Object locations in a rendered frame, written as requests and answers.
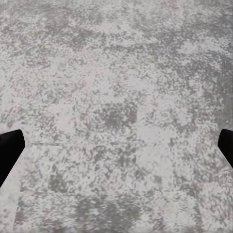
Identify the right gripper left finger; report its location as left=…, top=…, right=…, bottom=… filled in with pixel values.
left=0, top=130, right=25, bottom=187

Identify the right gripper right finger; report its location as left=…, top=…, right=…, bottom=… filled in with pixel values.
left=217, top=129, right=233, bottom=167

